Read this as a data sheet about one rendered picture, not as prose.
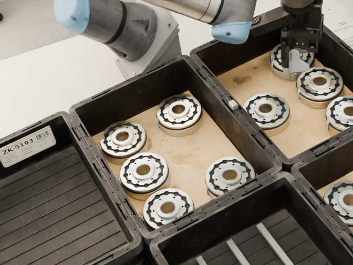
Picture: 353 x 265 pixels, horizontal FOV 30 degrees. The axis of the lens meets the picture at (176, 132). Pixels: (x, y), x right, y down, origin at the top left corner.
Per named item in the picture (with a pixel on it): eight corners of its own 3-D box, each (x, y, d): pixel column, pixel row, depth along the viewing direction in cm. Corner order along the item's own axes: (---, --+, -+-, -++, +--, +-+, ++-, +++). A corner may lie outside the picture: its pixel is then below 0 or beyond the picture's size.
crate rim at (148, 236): (68, 115, 144) (65, 108, 142) (187, 59, 150) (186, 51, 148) (147, 249, 118) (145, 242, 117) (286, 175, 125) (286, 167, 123)
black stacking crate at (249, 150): (80, 143, 151) (67, 110, 142) (191, 89, 157) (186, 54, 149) (156, 274, 126) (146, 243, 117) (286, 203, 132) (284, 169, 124)
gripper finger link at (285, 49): (287, 71, 145) (288, 37, 139) (280, 71, 145) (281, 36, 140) (291, 60, 148) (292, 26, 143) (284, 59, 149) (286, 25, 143)
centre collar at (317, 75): (304, 80, 147) (304, 78, 147) (323, 71, 148) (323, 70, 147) (316, 93, 144) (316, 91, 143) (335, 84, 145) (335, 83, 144)
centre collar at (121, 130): (108, 135, 144) (107, 133, 144) (127, 125, 145) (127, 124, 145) (117, 150, 141) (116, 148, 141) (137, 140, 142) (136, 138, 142)
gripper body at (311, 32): (317, 56, 141) (318, 12, 132) (277, 52, 144) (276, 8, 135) (323, 33, 146) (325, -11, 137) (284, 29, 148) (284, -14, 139)
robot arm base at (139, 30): (112, 37, 177) (82, 24, 170) (145, -6, 170) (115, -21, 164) (130, 73, 168) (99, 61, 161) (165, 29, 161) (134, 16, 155)
